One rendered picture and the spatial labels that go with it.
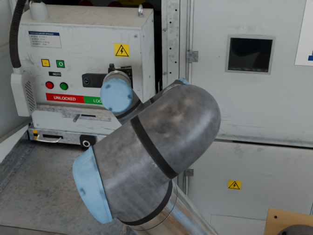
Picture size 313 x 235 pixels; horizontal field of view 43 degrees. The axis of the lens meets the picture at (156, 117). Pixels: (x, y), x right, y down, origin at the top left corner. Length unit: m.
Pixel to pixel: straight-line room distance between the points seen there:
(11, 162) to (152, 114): 1.17
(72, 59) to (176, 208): 0.97
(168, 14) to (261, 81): 0.46
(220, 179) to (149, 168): 1.40
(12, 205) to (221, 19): 1.03
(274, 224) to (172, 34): 0.82
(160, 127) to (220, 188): 1.45
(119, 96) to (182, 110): 0.54
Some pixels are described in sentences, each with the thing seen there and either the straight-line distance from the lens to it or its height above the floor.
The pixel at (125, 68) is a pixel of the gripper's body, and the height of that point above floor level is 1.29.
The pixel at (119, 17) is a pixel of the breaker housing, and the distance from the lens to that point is 1.53.
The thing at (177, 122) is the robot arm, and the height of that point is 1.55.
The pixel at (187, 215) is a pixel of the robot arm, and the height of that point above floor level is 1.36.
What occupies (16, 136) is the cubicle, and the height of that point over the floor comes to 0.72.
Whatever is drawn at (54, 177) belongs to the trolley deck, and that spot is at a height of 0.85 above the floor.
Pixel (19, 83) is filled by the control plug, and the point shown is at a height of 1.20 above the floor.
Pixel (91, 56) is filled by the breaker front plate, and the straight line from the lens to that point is 1.50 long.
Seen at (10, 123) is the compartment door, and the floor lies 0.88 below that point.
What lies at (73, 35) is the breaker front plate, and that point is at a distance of 1.50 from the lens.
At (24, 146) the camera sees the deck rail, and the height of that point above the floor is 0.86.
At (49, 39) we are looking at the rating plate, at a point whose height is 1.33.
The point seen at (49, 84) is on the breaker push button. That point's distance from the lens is 1.62.
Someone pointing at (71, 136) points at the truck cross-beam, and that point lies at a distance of 1.72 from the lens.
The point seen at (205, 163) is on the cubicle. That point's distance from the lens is 1.92.
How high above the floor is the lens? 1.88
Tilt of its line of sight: 33 degrees down
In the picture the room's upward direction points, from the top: 1 degrees counter-clockwise
